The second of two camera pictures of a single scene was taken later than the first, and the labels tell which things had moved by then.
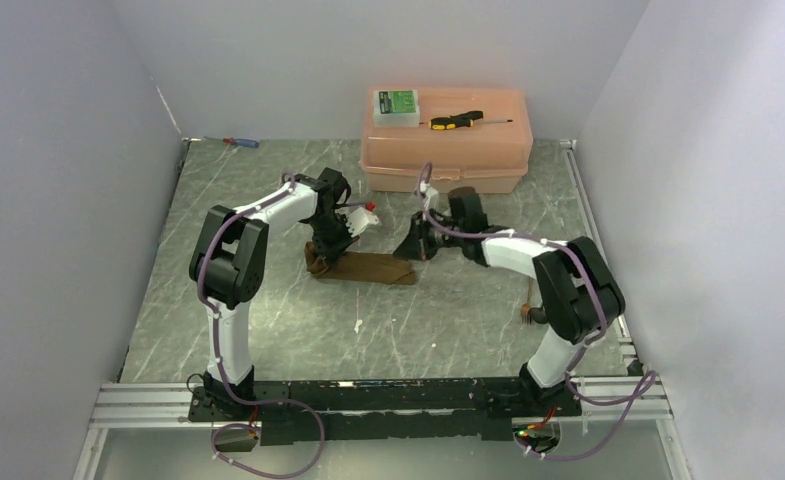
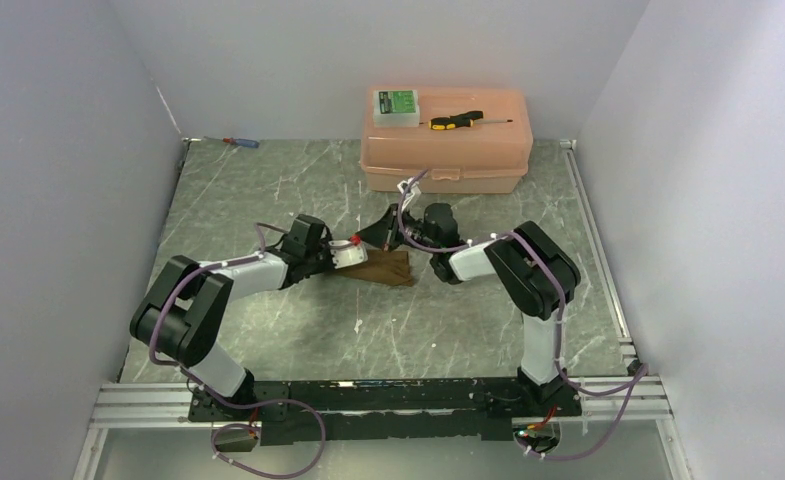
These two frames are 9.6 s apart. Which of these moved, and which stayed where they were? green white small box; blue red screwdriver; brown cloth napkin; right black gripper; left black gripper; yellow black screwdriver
Moved: right black gripper; left black gripper
Stayed: brown cloth napkin; green white small box; blue red screwdriver; yellow black screwdriver
